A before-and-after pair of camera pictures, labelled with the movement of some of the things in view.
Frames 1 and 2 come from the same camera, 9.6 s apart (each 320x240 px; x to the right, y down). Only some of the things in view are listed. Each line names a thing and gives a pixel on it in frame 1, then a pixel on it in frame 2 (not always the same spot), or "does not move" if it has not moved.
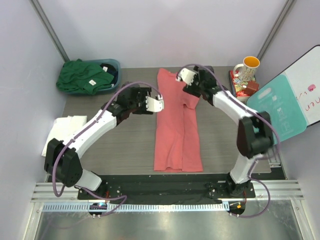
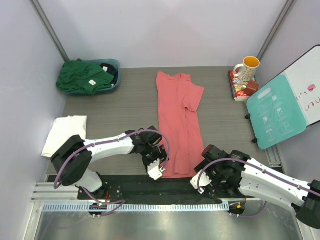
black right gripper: (191, 88) -> (215, 182)
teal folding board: (279, 99) does not move
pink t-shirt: (177, 146) does not move
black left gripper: (142, 93) -> (163, 156)
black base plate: (165, 190) does not move
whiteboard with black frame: (304, 76) does not move
